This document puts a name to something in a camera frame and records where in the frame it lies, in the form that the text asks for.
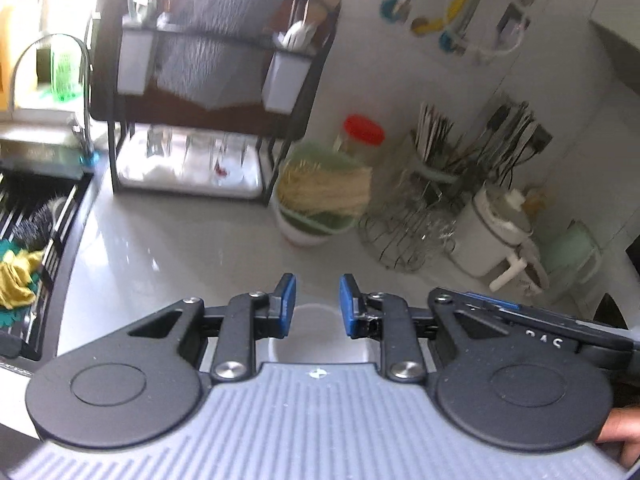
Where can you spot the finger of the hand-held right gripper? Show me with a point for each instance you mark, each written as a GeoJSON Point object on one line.
{"type": "Point", "coordinates": [495, 300]}

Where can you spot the upturned clear glass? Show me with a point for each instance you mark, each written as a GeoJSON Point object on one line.
{"type": "Point", "coordinates": [440, 232]}

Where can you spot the green cloth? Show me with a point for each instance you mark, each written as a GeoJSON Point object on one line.
{"type": "Point", "coordinates": [10, 316]}

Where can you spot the yellow packet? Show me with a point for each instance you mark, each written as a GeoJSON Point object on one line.
{"type": "Point", "coordinates": [532, 200]}

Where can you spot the steel wool scrubber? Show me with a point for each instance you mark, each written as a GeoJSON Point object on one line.
{"type": "Point", "coordinates": [32, 230]}

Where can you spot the small white bowl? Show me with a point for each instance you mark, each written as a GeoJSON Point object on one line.
{"type": "Point", "coordinates": [310, 332]}

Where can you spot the white bowl with red foot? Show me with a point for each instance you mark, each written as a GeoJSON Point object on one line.
{"type": "Point", "coordinates": [300, 235]}

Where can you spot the white drip tray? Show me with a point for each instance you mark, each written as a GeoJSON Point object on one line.
{"type": "Point", "coordinates": [190, 177]}

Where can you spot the black gas stove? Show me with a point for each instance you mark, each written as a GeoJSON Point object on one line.
{"type": "Point", "coordinates": [610, 312]}

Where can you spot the red-lidded clear jar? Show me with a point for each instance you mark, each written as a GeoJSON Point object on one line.
{"type": "Point", "coordinates": [362, 135]}

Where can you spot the white utensil caddy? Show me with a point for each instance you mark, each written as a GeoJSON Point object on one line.
{"type": "Point", "coordinates": [135, 62]}
{"type": "Point", "coordinates": [285, 85]}

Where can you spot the yellow cloth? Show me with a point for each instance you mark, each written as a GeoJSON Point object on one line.
{"type": "Point", "coordinates": [17, 277]}

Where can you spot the person's right hand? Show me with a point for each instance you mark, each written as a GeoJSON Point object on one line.
{"type": "Point", "coordinates": [625, 422]}

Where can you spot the black power strip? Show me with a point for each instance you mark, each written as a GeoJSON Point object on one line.
{"type": "Point", "coordinates": [537, 132]}

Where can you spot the white spoons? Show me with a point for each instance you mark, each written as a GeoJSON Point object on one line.
{"type": "Point", "coordinates": [297, 35]}

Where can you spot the blue wall valve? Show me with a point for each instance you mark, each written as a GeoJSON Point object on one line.
{"type": "Point", "coordinates": [395, 10]}
{"type": "Point", "coordinates": [450, 42]}

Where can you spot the small drinking glass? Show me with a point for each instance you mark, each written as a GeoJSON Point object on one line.
{"type": "Point", "coordinates": [230, 155]}
{"type": "Point", "coordinates": [157, 147]}
{"type": "Point", "coordinates": [195, 152]}

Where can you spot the white electric cooker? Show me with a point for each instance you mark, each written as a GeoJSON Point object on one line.
{"type": "Point", "coordinates": [487, 240]}

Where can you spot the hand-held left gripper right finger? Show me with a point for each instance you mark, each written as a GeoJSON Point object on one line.
{"type": "Point", "coordinates": [350, 305]}

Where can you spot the embossed silver board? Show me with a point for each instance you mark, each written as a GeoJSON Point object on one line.
{"type": "Point", "coordinates": [215, 60]}

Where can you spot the green bottle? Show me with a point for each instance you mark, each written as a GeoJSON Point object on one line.
{"type": "Point", "coordinates": [62, 70]}

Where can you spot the utensil holder with chopsticks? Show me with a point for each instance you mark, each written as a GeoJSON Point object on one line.
{"type": "Point", "coordinates": [435, 130]}

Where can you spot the black hanging utensil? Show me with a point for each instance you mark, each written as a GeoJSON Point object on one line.
{"type": "Point", "coordinates": [495, 120]}

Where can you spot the thin curved steel faucet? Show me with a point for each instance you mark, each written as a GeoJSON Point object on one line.
{"type": "Point", "coordinates": [86, 85]}

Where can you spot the yellow oil jug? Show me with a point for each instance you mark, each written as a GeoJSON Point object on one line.
{"type": "Point", "coordinates": [5, 60]}

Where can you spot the brown wooden cutting board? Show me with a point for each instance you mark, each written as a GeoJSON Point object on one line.
{"type": "Point", "coordinates": [225, 116]}

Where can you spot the black sink drain rack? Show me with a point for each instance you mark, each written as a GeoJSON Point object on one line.
{"type": "Point", "coordinates": [55, 240]}

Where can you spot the green and white chopstick holder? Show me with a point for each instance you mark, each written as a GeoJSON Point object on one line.
{"type": "Point", "coordinates": [440, 175]}

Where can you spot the black metal dish rack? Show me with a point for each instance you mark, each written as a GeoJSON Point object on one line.
{"type": "Point", "coordinates": [107, 85]}

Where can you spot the dried noodles bundle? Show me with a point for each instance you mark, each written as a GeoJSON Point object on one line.
{"type": "Point", "coordinates": [320, 190]}

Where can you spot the white wall plug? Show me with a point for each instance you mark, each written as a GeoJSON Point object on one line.
{"type": "Point", "coordinates": [510, 25]}

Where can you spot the black kitchen sink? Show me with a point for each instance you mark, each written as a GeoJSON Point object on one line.
{"type": "Point", "coordinates": [75, 240]}

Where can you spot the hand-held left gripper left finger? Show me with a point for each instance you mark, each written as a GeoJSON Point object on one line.
{"type": "Point", "coordinates": [287, 305]}

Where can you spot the pale green pitcher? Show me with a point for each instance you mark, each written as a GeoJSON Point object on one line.
{"type": "Point", "coordinates": [572, 252]}

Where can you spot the green strainer basket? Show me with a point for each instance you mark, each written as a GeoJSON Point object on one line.
{"type": "Point", "coordinates": [320, 160]}

